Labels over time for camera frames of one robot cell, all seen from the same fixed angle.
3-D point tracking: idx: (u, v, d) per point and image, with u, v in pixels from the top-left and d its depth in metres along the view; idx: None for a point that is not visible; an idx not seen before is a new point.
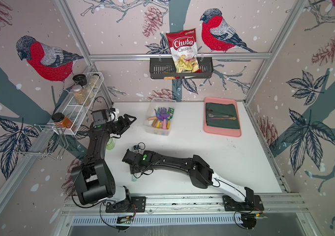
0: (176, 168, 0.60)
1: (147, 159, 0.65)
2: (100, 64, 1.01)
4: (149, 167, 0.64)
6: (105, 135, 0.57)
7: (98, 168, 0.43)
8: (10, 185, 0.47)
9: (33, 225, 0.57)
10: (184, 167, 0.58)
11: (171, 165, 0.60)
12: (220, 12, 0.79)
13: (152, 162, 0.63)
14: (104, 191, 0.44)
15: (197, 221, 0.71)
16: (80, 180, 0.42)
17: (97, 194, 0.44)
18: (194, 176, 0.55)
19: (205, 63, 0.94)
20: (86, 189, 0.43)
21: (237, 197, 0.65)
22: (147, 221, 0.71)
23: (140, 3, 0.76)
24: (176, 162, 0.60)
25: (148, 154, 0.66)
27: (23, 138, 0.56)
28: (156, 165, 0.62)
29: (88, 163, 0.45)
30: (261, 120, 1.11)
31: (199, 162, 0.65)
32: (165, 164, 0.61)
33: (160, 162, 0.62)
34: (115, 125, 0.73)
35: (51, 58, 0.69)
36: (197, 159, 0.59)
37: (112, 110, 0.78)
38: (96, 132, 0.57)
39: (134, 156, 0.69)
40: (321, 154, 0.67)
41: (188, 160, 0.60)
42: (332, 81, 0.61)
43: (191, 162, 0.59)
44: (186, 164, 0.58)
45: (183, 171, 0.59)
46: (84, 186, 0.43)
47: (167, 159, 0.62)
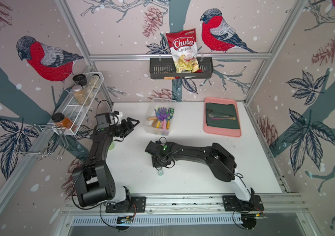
0: (196, 157, 0.57)
1: (167, 148, 0.65)
2: (100, 64, 1.01)
4: (170, 156, 0.63)
6: (107, 137, 0.58)
7: (98, 169, 0.43)
8: (10, 185, 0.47)
9: (32, 225, 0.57)
10: (202, 156, 0.54)
11: (190, 153, 0.58)
12: (220, 12, 0.79)
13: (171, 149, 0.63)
14: (104, 193, 0.44)
15: (197, 221, 0.71)
16: (80, 181, 0.42)
17: (97, 196, 0.43)
18: (211, 163, 0.51)
19: (205, 63, 0.94)
20: (86, 190, 0.43)
21: (244, 196, 0.64)
22: (147, 221, 0.71)
23: (140, 3, 0.76)
24: (194, 150, 0.58)
25: (169, 144, 0.66)
27: (23, 138, 0.56)
28: (175, 154, 0.62)
29: (89, 164, 0.45)
30: (261, 120, 1.11)
31: (220, 151, 0.58)
32: (183, 153, 0.60)
33: (179, 151, 0.61)
34: (118, 128, 0.73)
35: (51, 58, 0.69)
36: (218, 148, 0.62)
37: (115, 113, 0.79)
38: (99, 134, 0.58)
39: (155, 147, 0.70)
40: (321, 154, 0.67)
41: (206, 148, 0.56)
42: (332, 81, 0.61)
43: (210, 151, 0.54)
44: (204, 152, 0.55)
45: (202, 160, 0.56)
46: (84, 187, 0.43)
47: (185, 147, 0.61)
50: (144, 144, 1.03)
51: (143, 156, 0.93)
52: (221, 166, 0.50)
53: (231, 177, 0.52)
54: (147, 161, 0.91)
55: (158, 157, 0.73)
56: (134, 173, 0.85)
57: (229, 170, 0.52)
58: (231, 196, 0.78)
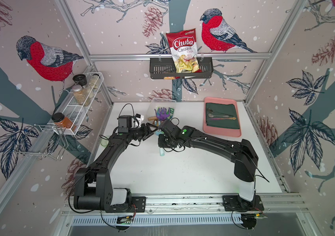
0: (220, 150, 0.53)
1: (187, 133, 0.59)
2: (100, 64, 1.01)
4: (189, 142, 0.59)
6: (122, 144, 0.59)
7: (99, 176, 0.42)
8: (10, 185, 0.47)
9: (33, 225, 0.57)
10: (228, 150, 0.50)
11: (214, 144, 0.53)
12: (220, 12, 0.79)
13: (192, 136, 0.58)
14: (97, 203, 0.42)
15: (197, 221, 0.71)
16: (80, 183, 0.43)
17: (90, 203, 0.42)
18: (241, 160, 0.46)
19: (205, 63, 0.94)
20: (82, 194, 0.43)
21: (248, 197, 0.64)
22: (147, 221, 0.71)
23: (140, 3, 0.76)
24: (221, 143, 0.52)
25: (189, 129, 0.61)
27: (23, 138, 0.56)
28: (195, 142, 0.57)
29: (94, 167, 0.45)
30: (261, 120, 1.11)
31: (249, 149, 0.53)
32: (206, 142, 0.55)
33: (200, 139, 0.56)
34: (137, 132, 0.74)
35: (51, 58, 0.69)
36: (248, 146, 0.49)
37: (137, 117, 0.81)
38: (115, 138, 0.59)
39: (172, 128, 0.64)
40: (321, 154, 0.67)
41: (234, 143, 0.51)
42: (332, 81, 0.61)
43: (239, 147, 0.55)
44: (232, 147, 0.50)
45: (226, 154, 0.52)
46: (82, 190, 0.42)
47: (209, 137, 0.55)
50: (144, 144, 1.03)
51: (143, 156, 0.93)
52: (249, 165, 0.48)
53: (252, 179, 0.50)
54: (147, 161, 0.91)
55: (173, 138, 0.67)
56: (134, 173, 0.85)
57: (253, 172, 0.49)
58: (231, 196, 0.78)
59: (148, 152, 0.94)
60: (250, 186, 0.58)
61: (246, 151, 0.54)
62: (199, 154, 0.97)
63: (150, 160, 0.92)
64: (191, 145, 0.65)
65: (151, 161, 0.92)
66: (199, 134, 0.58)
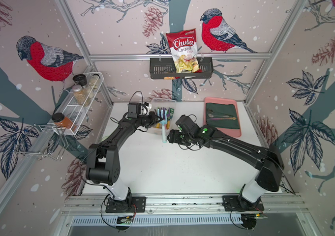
0: (243, 154, 0.49)
1: (207, 132, 0.56)
2: (100, 64, 1.01)
4: (209, 142, 0.56)
6: (131, 128, 0.63)
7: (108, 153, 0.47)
8: (10, 185, 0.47)
9: (33, 225, 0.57)
10: (255, 156, 0.46)
11: (238, 148, 0.49)
12: (220, 12, 0.79)
13: (213, 136, 0.54)
14: (106, 176, 0.48)
15: (197, 221, 0.71)
16: (92, 156, 0.48)
17: (100, 176, 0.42)
18: (268, 168, 0.43)
19: (205, 63, 0.94)
20: (93, 166, 0.48)
21: (251, 198, 0.63)
22: (147, 221, 0.71)
23: (140, 3, 0.76)
24: (246, 146, 0.49)
25: (210, 129, 0.57)
27: (23, 138, 0.56)
28: (216, 143, 0.54)
29: (104, 144, 0.50)
30: (261, 120, 1.11)
31: (277, 157, 0.49)
32: (229, 145, 0.51)
33: (223, 140, 0.53)
34: (145, 119, 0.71)
35: (51, 58, 0.69)
36: (277, 154, 0.48)
37: (145, 105, 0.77)
38: (125, 122, 0.62)
39: (191, 126, 0.60)
40: (321, 154, 0.67)
41: (261, 148, 0.47)
42: (332, 81, 0.61)
43: (266, 154, 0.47)
44: (258, 153, 0.46)
45: (251, 160, 0.49)
46: (94, 162, 0.47)
47: (233, 140, 0.52)
50: (144, 144, 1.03)
51: (143, 156, 0.93)
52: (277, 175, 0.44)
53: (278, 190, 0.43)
54: (147, 161, 0.92)
55: (191, 136, 0.63)
56: (134, 173, 0.85)
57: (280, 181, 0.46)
58: (231, 196, 0.78)
59: (148, 152, 0.94)
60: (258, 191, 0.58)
61: (273, 159, 0.50)
62: (199, 154, 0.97)
63: (150, 160, 0.92)
64: (211, 146, 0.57)
65: (151, 161, 0.92)
66: (221, 135, 0.54)
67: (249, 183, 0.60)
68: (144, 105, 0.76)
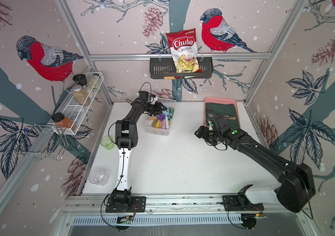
0: (267, 163, 0.48)
1: (237, 134, 0.58)
2: (100, 64, 1.01)
4: (236, 144, 0.57)
6: (142, 107, 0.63)
7: (131, 126, 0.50)
8: (10, 185, 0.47)
9: (33, 225, 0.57)
10: (280, 167, 0.45)
11: (264, 156, 0.49)
12: (220, 12, 0.79)
13: (242, 139, 0.55)
14: (130, 142, 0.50)
15: (197, 221, 0.71)
16: (117, 128, 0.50)
17: (126, 143, 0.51)
18: (291, 182, 0.41)
19: (205, 63, 0.94)
20: (120, 135, 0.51)
21: (253, 199, 0.63)
22: (147, 221, 0.71)
23: (140, 3, 0.76)
24: (273, 156, 0.48)
25: (240, 132, 0.59)
27: (23, 137, 0.56)
28: (242, 146, 0.55)
29: (126, 119, 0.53)
30: (261, 120, 1.11)
31: (307, 176, 0.43)
32: (255, 150, 0.51)
33: (250, 145, 0.53)
34: (151, 106, 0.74)
35: (51, 58, 0.69)
36: (308, 173, 0.43)
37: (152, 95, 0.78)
38: (137, 103, 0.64)
39: (223, 125, 0.63)
40: (321, 154, 0.67)
41: (290, 162, 0.45)
42: (332, 81, 0.61)
43: (293, 169, 0.46)
44: (285, 166, 0.44)
45: (274, 172, 0.47)
46: (120, 132, 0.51)
47: (261, 147, 0.51)
50: (144, 144, 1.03)
51: (142, 156, 0.93)
52: (300, 193, 0.42)
53: (298, 209, 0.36)
54: (148, 161, 0.92)
55: (219, 135, 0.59)
56: (134, 173, 0.86)
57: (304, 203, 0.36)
58: (231, 196, 0.78)
59: (148, 152, 0.94)
60: (266, 198, 0.56)
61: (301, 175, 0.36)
62: (199, 154, 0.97)
63: (150, 160, 0.92)
64: (236, 149, 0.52)
65: (151, 161, 0.92)
66: (250, 139, 0.55)
67: (263, 188, 0.56)
68: (152, 96, 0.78)
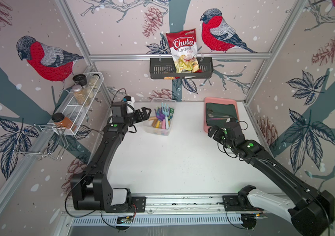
0: (287, 187, 0.45)
1: (253, 149, 0.54)
2: (100, 64, 1.01)
4: (251, 159, 0.54)
6: (116, 138, 0.54)
7: (96, 183, 0.40)
8: (10, 185, 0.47)
9: (32, 225, 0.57)
10: (300, 192, 0.42)
11: (283, 177, 0.46)
12: (220, 12, 0.79)
13: (258, 156, 0.52)
14: (97, 205, 0.42)
15: (197, 221, 0.71)
16: (77, 190, 0.41)
17: (91, 205, 0.42)
18: (312, 209, 0.38)
19: (205, 63, 0.94)
20: (81, 198, 0.41)
21: (254, 201, 0.63)
22: (147, 221, 0.71)
23: (140, 3, 0.76)
24: (292, 179, 0.45)
25: (256, 145, 0.55)
27: (23, 138, 0.56)
28: (259, 162, 0.52)
29: (89, 172, 0.42)
30: (261, 120, 1.11)
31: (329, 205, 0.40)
32: (272, 169, 0.48)
33: (267, 163, 0.50)
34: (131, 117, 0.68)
35: (51, 58, 0.69)
36: (330, 202, 0.40)
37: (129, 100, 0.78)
38: (110, 132, 0.55)
39: (238, 135, 0.59)
40: (321, 154, 0.67)
41: (312, 189, 0.42)
42: (332, 81, 0.61)
43: (315, 196, 0.45)
44: (306, 192, 0.42)
45: (293, 196, 0.44)
46: (80, 194, 0.41)
47: (280, 166, 0.48)
50: (144, 144, 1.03)
51: (142, 156, 0.93)
52: (319, 222, 0.39)
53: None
54: (148, 161, 0.91)
55: (233, 146, 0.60)
56: (134, 173, 0.85)
57: (321, 231, 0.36)
58: (231, 196, 0.78)
59: (148, 152, 0.94)
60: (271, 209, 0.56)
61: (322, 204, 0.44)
62: (199, 154, 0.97)
63: (150, 160, 0.92)
64: (251, 164, 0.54)
65: (151, 161, 0.92)
66: (267, 157, 0.51)
67: (271, 199, 0.55)
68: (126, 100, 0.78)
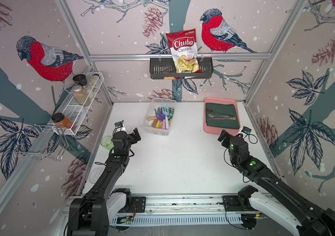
0: (291, 205, 0.47)
1: (255, 166, 0.56)
2: (100, 64, 1.01)
4: (255, 178, 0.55)
6: (119, 168, 0.57)
7: (95, 208, 0.41)
8: (10, 186, 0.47)
9: (32, 225, 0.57)
10: (303, 211, 0.43)
11: (287, 195, 0.47)
12: (220, 12, 0.79)
13: (260, 174, 0.54)
14: None
15: (197, 221, 0.71)
16: (75, 217, 0.40)
17: None
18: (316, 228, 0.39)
19: (205, 63, 0.94)
20: (76, 227, 0.40)
21: (256, 205, 0.63)
22: (147, 221, 0.71)
23: (140, 3, 0.76)
24: (296, 197, 0.46)
25: (258, 163, 0.57)
27: (23, 138, 0.56)
28: (262, 181, 0.54)
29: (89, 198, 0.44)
30: (261, 120, 1.11)
31: (334, 223, 0.41)
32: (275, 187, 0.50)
33: (270, 181, 0.51)
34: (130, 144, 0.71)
35: (51, 58, 0.69)
36: None
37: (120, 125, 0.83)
38: (113, 163, 0.57)
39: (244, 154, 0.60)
40: (321, 154, 0.67)
41: (315, 207, 0.43)
42: (332, 81, 0.61)
43: (319, 214, 0.46)
44: (310, 211, 0.42)
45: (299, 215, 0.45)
46: (77, 222, 0.40)
47: (282, 184, 0.50)
50: (144, 144, 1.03)
51: (142, 156, 0.93)
52: None
53: None
54: (147, 161, 0.92)
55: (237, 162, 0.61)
56: (134, 173, 0.85)
57: None
58: (231, 196, 0.78)
59: (148, 152, 0.94)
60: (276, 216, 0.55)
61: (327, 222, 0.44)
62: (199, 154, 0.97)
63: (150, 160, 0.92)
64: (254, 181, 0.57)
65: (151, 161, 0.92)
66: (270, 175, 0.53)
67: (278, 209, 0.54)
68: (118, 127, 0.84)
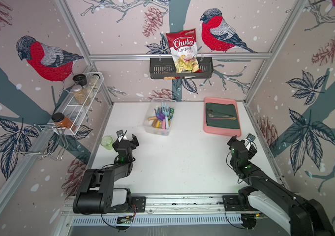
0: (276, 197, 0.51)
1: (250, 169, 0.62)
2: (100, 64, 1.01)
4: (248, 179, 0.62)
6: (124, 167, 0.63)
7: (105, 177, 0.46)
8: (9, 186, 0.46)
9: (32, 225, 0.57)
10: (286, 200, 0.46)
11: (273, 189, 0.51)
12: (220, 12, 0.79)
13: (253, 174, 0.59)
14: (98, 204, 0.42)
15: (197, 221, 0.71)
16: (86, 183, 0.45)
17: (91, 205, 0.42)
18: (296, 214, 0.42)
19: (205, 63, 0.94)
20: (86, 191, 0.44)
21: (254, 202, 0.63)
22: (147, 221, 0.71)
23: (140, 3, 0.76)
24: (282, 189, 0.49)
25: (253, 167, 0.62)
27: (23, 137, 0.56)
28: (255, 179, 0.59)
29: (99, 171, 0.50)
30: (261, 120, 1.11)
31: (317, 211, 0.44)
32: (265, 184, 0.54)
33: (260, 178, 0.56)
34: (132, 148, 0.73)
35: (51, 58, 0.69)
36: (319, 209, 0.42)
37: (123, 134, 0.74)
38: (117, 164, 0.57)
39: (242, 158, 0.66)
40: (321, 154, 0.67)
41: (299, 196, 0.45)
42: (332, 81, 0.61)
43: (301, 202, 0.45)
44: (293, 199, 0.45)
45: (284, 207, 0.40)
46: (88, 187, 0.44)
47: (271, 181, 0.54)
50: (144, 143, 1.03)
51: (142, 156, 0.93)
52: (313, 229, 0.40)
53: None
54: (147, 161, 0.92)
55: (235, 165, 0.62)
56: (134, 173, 0.85)
57: None
58: (231, 196, 0.78)
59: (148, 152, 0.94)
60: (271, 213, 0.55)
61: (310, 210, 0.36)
62: (199, 154, 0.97)
63: (150, 160, 0.92)
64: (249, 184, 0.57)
65: (150, 161, 0.92)
66: (261, 174, 0.58)
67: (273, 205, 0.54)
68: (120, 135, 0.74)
